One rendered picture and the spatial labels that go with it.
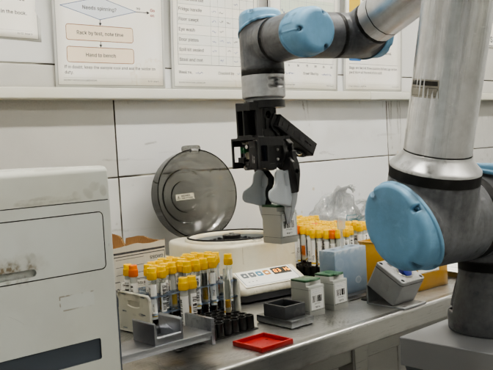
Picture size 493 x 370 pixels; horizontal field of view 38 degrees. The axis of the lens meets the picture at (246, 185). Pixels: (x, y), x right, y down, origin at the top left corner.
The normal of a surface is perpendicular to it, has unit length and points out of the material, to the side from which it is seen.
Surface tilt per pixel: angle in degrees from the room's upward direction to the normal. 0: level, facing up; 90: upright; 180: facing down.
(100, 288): 90
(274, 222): 90
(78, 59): 93
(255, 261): 90
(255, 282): 25
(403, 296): 120
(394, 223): 98
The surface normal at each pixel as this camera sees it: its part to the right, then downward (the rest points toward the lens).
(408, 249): -0.85, 0.22
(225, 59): 0.68, 0.07
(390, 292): -0.74, 0.07
